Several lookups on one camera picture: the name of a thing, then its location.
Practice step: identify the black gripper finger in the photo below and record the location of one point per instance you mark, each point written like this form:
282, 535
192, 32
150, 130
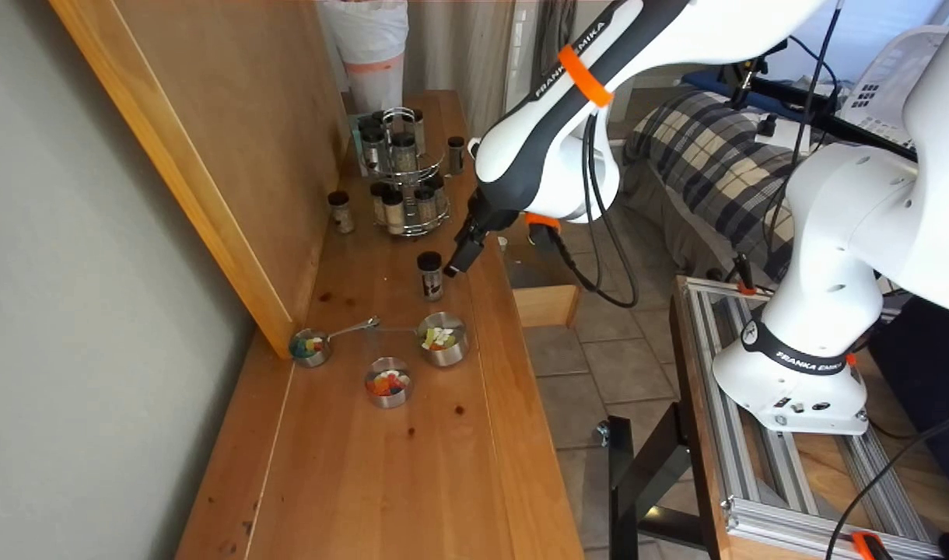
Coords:
451, 263
467, 252

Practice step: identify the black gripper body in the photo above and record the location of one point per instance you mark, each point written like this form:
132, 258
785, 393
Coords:
490, 209

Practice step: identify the open wooden drawer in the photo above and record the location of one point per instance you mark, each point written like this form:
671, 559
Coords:
543, 288

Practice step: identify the plaid blanket bed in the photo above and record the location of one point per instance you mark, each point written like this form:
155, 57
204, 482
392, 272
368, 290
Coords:
697, 170

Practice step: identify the spice bottle black cap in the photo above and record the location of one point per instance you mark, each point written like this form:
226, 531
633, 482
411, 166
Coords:
431, 273

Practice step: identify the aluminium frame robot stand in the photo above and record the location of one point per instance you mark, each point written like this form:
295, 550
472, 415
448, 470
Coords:
777, 492

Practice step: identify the grey curtain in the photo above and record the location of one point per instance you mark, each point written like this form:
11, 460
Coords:
477, 47

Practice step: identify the large steel measuring cup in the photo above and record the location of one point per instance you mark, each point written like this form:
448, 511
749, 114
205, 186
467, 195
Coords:
443, 339

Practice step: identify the spice bottle far right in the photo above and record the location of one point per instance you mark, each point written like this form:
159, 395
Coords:
456, 152

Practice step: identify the black stand leg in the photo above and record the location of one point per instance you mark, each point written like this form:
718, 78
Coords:
638, 476

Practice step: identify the wooden backboard panel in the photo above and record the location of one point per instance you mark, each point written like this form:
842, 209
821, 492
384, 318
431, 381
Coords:
236, 114

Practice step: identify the spice bottle near wall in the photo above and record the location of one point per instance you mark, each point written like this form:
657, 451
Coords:
339, 209

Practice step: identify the wooden dresser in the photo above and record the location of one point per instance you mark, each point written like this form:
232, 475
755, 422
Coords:
308, 467

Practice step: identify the small steel measuring cup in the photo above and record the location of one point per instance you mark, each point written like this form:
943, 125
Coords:
313, 346

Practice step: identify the chrome rotating spice rack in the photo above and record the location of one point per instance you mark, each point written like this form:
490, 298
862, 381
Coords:
404, 183

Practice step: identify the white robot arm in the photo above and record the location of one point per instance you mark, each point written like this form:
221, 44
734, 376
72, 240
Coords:
861, 216

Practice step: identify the measuring cup with candies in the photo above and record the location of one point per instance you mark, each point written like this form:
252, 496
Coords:
387, 383

